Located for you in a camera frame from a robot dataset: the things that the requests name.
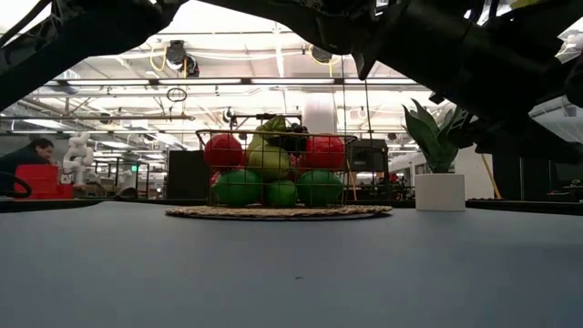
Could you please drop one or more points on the green avocado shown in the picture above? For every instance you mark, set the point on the green avocado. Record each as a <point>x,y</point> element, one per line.
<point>237,187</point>
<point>319,187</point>

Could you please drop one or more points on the long ceiling light bar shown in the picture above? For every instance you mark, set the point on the long ceiling light bar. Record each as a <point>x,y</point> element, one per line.
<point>200,81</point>

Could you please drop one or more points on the white plant pot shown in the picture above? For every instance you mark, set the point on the white plant pot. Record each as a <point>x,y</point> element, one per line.
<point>439,191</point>

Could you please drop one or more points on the yellow-green pear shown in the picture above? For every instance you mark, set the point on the yellow-green pear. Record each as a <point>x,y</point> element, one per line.
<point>256,141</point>
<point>269,163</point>

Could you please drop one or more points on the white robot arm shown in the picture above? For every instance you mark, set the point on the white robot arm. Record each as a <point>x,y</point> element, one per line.
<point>77,157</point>

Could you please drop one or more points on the person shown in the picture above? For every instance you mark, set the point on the person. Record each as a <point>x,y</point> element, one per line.
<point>23,159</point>

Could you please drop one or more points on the small green lime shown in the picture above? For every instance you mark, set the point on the small green lime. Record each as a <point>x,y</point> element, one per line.
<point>281,193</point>

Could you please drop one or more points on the black cabinet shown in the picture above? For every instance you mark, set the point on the black cabinet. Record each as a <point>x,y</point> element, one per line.
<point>187,175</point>

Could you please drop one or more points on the black grape bunch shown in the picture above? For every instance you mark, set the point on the black grape bunch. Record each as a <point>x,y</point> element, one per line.
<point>293,141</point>

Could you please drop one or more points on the green artificial plant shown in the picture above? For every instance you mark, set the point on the green artificial plant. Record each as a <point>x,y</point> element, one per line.
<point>430,141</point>

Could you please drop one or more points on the metal ceiling pipe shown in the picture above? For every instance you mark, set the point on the metal ceiling pipe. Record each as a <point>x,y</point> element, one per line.
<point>91,117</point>

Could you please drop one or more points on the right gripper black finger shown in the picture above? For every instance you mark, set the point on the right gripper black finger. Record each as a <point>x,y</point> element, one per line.
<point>328,23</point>
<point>366,57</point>

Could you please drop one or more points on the red box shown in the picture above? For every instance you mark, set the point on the red box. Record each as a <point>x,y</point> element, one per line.
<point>41,180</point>

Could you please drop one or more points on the black monitor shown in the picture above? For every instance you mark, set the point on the black monitor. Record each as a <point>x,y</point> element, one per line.
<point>368,155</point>

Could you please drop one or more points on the yellow stick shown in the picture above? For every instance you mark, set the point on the yellow stick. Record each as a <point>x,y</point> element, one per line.
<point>491,175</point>

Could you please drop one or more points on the red apple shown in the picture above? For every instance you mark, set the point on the red apple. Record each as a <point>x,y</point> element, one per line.
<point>324,152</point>
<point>223,151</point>

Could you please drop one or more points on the round wicker basket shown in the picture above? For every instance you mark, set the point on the round wicker basket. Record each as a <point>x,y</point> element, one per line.
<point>273,212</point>

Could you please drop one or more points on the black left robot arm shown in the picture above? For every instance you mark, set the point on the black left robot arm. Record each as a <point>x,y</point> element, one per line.
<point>68,41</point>

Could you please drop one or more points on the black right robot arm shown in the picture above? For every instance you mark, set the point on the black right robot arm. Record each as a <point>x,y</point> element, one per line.
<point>537,141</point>

